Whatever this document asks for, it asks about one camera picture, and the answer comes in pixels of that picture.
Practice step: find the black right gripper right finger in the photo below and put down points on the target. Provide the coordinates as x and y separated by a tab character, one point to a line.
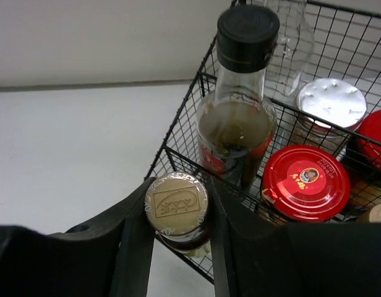
253	257

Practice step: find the small yellow label bottle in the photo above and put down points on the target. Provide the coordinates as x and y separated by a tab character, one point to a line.
177	205

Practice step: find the black cap sauce bottle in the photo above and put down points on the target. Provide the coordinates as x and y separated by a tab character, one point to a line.
236	122

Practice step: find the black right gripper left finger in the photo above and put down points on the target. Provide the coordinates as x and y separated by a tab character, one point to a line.
107	255

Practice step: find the red lid chili jar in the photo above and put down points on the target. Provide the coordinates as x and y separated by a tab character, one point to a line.
305	183

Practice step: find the clear glass oil bottle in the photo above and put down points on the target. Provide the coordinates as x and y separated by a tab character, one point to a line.
294	47

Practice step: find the silver lid white jar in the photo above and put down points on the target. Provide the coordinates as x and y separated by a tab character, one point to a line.
329	110

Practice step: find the black wire basket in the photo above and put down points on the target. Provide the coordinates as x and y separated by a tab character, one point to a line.
347	47

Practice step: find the red lid sauce jar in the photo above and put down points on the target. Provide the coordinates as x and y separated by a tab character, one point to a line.
362	161

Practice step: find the yellow bottle cork cap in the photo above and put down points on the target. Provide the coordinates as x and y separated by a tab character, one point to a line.
373	215

